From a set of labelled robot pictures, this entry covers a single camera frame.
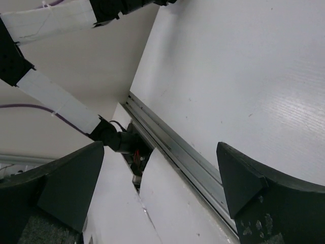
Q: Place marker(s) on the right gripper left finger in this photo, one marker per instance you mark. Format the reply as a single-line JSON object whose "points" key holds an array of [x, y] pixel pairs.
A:
{"points": [[49, 204]]}

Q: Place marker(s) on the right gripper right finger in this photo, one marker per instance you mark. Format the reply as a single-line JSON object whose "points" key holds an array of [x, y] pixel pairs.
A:
{"points": [[269, 206]]}

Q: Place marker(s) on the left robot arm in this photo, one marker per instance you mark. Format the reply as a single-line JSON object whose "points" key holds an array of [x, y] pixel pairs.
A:
{"points": [[23, 27]]}

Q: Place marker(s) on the aluminium front rail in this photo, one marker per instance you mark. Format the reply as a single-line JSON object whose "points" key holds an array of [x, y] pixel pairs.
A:
{"points": [[201, 174]]}

